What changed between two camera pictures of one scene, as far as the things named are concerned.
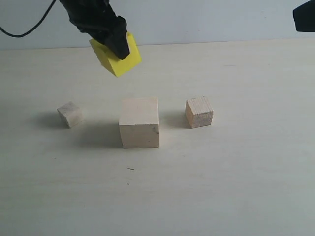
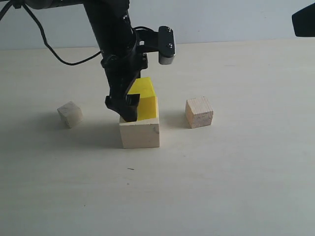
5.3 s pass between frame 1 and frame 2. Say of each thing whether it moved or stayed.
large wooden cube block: stayed
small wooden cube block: stayed
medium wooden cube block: stayed
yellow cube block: moved
